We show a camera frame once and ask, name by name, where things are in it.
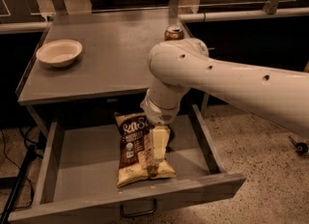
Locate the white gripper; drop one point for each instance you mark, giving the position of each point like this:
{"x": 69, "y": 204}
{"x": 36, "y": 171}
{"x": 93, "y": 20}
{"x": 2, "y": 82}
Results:
{"x": 156, "y": 113}

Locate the brown sea salt chip bag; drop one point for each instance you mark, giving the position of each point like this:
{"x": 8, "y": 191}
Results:
{"x": 133, "y": 127}

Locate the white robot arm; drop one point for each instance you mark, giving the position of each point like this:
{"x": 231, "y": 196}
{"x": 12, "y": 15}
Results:
{"x": 279, "y": 96}

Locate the grey counter cabinet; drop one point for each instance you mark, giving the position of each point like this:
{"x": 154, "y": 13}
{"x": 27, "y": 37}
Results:
{"x": 113, "y": 63}

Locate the grey open drawer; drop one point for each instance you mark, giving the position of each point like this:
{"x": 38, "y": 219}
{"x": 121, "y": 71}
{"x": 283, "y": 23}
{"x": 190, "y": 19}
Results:
{"x": 100, "y": 174}

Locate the brown soda can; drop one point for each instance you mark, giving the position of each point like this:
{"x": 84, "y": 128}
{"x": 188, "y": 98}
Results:
{"x": 173, "y": 33}

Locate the black tripod leg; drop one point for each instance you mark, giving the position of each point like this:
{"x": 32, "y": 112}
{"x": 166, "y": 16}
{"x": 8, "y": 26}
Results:
{"x": 17, "y": 183}

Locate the white paper bowl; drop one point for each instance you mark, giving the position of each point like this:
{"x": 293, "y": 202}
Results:
{"x": 59, "y": 54}

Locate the black caster wheel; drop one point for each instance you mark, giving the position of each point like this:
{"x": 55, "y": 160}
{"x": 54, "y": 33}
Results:
{"x": 300, "y": 147}

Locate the black drawer handle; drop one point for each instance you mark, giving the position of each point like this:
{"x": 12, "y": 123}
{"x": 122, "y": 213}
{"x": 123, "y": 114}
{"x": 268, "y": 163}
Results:
{"x": 138, "y": 208}

